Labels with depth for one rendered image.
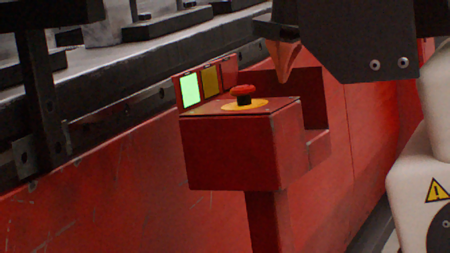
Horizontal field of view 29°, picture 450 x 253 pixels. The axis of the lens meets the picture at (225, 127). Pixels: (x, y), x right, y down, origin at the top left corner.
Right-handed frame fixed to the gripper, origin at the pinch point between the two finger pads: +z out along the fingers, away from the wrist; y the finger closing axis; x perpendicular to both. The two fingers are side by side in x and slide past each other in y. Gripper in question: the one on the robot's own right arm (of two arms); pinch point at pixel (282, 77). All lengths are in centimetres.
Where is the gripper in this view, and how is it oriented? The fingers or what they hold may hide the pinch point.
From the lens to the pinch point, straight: 139.9
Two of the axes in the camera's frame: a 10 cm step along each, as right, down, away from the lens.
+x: -4.8, 2.6, -8.4
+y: -8.7, -2.2, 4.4
